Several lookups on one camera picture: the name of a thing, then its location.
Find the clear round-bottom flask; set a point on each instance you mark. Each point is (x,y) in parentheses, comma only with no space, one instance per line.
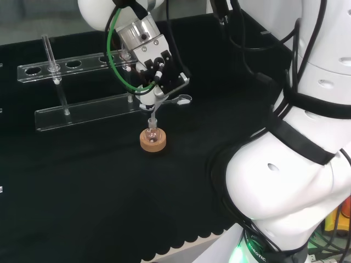
(152,135)

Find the grey tape strip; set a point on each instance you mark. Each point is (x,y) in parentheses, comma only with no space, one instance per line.
(265,32)

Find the clear acrylic funnel stand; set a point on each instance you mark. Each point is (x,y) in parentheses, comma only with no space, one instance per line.
(90,108)

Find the clear glass weighing funnel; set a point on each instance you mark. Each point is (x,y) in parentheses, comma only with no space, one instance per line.
(183,100)

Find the yellow stop button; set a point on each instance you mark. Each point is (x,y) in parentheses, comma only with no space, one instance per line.
(331,219)

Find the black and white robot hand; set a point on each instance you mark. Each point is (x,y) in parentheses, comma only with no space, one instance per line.
(161,74)

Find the black bench cloth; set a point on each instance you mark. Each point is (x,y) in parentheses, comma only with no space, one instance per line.
(96,191)

